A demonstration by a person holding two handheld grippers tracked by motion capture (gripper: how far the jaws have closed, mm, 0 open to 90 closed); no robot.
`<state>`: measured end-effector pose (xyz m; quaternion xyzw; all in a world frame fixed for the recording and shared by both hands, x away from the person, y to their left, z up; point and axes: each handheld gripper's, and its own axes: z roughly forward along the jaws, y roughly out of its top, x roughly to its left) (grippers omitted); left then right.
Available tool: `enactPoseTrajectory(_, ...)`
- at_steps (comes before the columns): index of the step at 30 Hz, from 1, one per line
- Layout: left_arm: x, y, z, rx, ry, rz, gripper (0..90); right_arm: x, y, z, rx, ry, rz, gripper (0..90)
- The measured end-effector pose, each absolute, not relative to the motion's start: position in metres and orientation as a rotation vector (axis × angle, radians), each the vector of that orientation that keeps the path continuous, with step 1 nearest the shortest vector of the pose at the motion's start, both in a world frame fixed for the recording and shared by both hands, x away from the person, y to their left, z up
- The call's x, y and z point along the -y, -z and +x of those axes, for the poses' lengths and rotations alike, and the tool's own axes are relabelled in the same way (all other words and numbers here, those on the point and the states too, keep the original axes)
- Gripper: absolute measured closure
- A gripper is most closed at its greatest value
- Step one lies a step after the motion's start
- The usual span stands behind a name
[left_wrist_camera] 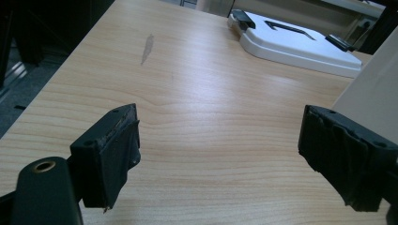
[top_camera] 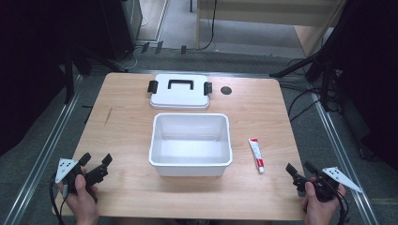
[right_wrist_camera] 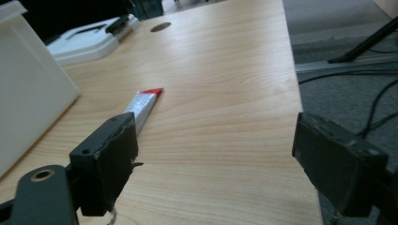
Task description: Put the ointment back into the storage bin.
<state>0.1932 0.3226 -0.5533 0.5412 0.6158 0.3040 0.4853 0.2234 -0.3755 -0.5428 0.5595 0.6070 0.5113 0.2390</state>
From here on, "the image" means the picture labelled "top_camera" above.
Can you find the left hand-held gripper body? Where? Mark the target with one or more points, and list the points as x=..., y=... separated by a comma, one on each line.
x=94, y=175

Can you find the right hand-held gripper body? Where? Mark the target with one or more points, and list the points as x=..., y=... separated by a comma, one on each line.
x=325, y=182

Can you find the person's right hand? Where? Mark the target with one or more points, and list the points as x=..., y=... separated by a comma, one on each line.
x=319, y=207

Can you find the person's left hand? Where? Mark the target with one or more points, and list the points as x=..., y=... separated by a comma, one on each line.
x=82, y=200

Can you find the red and white tube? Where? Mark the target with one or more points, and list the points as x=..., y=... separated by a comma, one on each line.
x=256, y=155

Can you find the black metal stand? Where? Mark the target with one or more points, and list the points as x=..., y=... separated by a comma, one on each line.
x=68, y=78

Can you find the white plastic storage box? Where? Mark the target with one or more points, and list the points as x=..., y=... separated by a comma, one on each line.
x=190, y=144

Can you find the dark round table grommet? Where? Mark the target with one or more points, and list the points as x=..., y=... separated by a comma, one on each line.
x=226, y=90

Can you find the dark curtain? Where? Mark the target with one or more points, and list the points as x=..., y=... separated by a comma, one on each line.
x=34, y=68
x=372, y=78

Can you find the black tripod stand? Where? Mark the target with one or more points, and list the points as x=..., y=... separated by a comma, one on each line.
x=316, y=62

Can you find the black computer tower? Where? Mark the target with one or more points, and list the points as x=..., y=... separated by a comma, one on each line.
x=122, y=28

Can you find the light wooden bench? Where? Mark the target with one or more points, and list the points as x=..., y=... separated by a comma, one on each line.
x=266, y=14

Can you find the metal floor rail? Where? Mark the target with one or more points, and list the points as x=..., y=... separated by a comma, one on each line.
x=34, y=168
x=344, y=156

